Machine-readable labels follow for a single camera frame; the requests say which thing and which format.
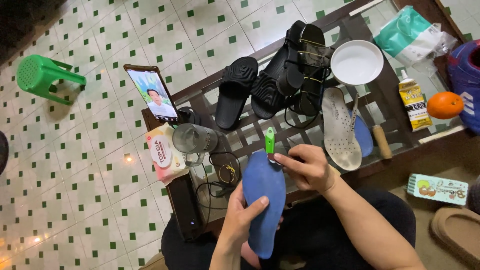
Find black phone stand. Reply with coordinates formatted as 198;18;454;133
176;106;202;127

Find pink wet wipes pack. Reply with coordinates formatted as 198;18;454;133
145;122;190;185

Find white perforated strip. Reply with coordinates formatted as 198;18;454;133
347;94;360;144

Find black rectangular power bank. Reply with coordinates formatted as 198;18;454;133
166;173;206;242

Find black strapped sandal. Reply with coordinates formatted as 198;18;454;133
277;20;307;97
294;23;335;117

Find orange fruit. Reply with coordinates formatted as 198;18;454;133
427;91;465;120

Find green and white plastic bag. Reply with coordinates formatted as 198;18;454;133
373;5;458;69

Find yellow glue tube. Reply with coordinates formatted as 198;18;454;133
398;69;433;132

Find clear glass mug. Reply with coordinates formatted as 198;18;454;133
172;123;220;167

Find green plastic stool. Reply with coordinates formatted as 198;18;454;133
16;54;87;106

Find tan rubber slipper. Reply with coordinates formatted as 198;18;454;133
430;206;480;269

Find black wallet with rubber band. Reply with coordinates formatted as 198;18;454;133
209;151;241;187

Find white perforated insole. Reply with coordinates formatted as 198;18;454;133
322;87;363;172

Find white round bowl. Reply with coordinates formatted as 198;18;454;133
330;40;385;87

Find person's black trousers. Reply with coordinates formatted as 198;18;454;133
161;187;417;270

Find green utility knife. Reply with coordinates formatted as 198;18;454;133
265;127;283;166

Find black ridged slide sandal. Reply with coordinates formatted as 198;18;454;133
250;48;298;120
215;56;259;130

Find black cable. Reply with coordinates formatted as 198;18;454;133
194;149;242;226

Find wooden handled awl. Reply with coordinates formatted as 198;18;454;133
365;98;393;160

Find blue sports shoe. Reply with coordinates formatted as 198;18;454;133
447;39;480;135

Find person's left hand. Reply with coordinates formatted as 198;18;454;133
220;183;270;246

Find blue foam insole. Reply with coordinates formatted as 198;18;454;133
347;110;374;158
242;150;287;260

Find smartphone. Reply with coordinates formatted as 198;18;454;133
123;64;180;124

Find person's right hand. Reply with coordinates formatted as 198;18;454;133
274;144;336;194

